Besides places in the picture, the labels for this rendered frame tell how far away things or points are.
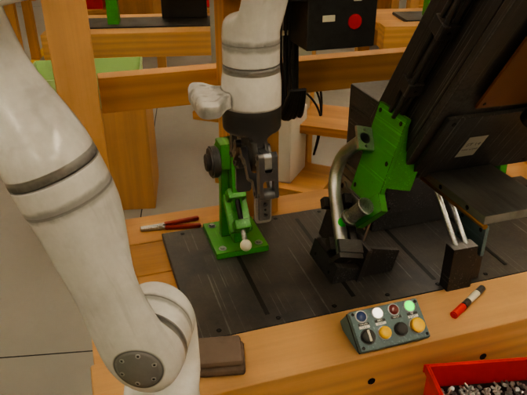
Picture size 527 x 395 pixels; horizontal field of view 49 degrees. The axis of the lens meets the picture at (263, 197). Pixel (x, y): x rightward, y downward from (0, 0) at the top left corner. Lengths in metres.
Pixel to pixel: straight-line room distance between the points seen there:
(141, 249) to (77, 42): 0.51
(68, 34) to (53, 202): 0.83
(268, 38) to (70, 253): 0.32
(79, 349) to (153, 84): 1.40
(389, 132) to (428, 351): 0.45
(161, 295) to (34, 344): 2.01
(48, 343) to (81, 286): 2.05
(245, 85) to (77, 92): 0.74
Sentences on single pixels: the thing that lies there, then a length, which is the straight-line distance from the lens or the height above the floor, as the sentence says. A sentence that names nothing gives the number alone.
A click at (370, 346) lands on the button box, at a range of 1.15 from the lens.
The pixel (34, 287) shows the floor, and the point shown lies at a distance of 3.00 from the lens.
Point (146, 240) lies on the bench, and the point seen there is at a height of 0.88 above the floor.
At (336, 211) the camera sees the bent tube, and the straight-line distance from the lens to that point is 1.33.
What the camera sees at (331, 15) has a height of 1.43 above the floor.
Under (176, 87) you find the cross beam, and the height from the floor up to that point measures 1.24.
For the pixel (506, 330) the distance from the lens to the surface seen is 1.32.
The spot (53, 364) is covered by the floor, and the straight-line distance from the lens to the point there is 2.56.
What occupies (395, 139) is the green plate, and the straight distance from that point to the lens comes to 1.22.
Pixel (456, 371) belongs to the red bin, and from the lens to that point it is 1.16.
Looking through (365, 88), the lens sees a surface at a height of 1.24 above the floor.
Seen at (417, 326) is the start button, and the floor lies 0.93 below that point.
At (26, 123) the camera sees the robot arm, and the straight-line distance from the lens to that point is 0.57.
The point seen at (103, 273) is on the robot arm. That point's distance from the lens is 0.60.
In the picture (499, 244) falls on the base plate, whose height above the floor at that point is 0.90.
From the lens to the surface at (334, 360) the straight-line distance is 1.14.
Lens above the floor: 1.68
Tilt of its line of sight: 28 degrees down
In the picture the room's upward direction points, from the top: straight up
